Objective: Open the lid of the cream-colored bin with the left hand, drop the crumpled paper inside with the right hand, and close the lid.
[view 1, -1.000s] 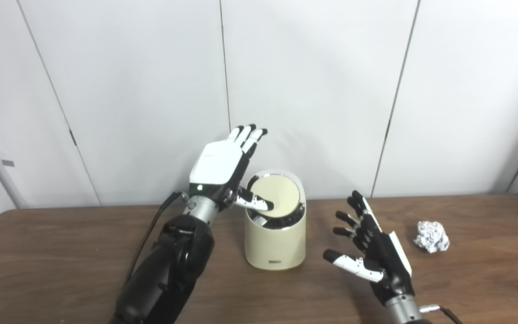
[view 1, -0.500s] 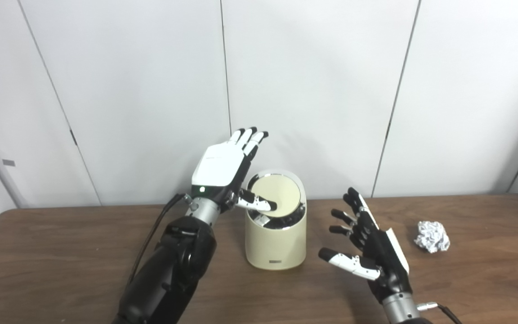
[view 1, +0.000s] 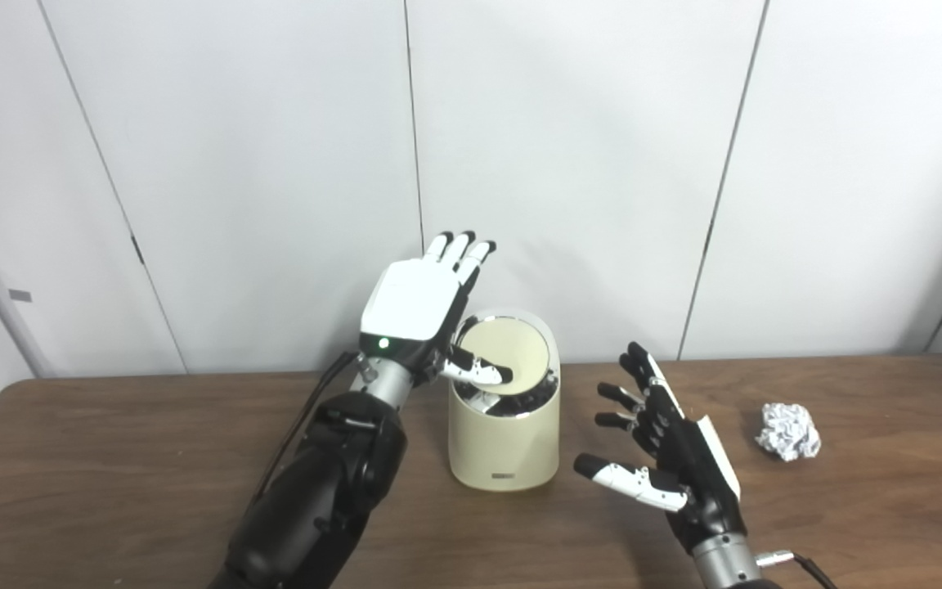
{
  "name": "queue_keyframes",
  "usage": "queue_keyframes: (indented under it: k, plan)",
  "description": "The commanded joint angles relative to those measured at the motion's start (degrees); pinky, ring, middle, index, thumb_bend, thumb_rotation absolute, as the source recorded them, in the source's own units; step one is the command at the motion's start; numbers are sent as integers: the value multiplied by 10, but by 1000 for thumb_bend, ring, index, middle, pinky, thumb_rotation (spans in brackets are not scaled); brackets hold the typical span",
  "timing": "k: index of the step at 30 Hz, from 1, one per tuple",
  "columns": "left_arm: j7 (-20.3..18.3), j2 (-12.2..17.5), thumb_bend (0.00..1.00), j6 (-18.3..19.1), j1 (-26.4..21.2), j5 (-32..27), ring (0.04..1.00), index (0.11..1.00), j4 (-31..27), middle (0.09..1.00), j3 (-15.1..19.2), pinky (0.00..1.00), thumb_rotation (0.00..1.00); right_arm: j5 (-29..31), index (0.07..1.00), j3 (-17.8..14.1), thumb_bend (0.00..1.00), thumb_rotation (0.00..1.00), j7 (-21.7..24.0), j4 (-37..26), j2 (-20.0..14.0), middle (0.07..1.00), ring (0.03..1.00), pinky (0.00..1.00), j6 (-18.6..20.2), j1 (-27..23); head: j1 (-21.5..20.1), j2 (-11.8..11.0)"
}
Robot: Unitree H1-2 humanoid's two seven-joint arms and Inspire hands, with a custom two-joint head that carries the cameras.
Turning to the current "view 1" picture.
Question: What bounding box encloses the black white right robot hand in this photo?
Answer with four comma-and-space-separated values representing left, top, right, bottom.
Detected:
574, 342, 746, 557

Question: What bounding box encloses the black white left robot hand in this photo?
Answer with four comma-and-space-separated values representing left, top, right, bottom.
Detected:
359, 232, 514, 389

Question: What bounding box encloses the white paper ball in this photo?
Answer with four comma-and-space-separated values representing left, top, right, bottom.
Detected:
756, 402, 822, 462

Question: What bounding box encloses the cream-colored desktop trash bin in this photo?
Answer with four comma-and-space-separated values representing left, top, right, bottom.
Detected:
448, 308, 561, 492

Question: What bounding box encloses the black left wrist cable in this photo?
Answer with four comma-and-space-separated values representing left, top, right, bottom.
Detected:
250, 352, 361, 508

